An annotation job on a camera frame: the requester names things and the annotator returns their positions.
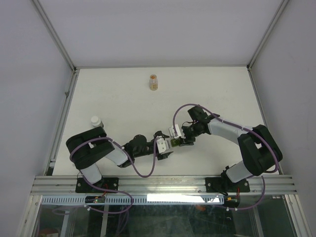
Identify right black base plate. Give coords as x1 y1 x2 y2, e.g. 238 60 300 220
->
205 177 250 196

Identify clear bottle orange pills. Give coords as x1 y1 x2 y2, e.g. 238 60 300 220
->
149 75 158 91

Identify green pill box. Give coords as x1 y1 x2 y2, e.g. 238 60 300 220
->
170 139 181 147

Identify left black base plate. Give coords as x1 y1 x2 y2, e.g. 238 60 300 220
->
75 177 119 194

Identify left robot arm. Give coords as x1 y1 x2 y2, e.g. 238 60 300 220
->
66 127 172 192

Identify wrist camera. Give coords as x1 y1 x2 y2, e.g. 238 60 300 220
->
156 136 170 154
169 124 185 139

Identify aluminium mounting rail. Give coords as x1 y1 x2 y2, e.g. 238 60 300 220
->
31 174 297 196

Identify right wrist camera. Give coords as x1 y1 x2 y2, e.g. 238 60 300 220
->
169 124 185 139

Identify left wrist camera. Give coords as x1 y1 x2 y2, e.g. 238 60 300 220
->
156 136 170 154

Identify white slotted cable duct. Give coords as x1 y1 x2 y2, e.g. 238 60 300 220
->
41 194 224 206

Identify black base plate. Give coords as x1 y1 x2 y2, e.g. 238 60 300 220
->
75 177 119 194
205 177 250 196

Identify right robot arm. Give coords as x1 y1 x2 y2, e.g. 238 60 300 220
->
173 104 283 195

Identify white cap pill bottle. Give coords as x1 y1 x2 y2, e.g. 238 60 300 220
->
90 116 104 127

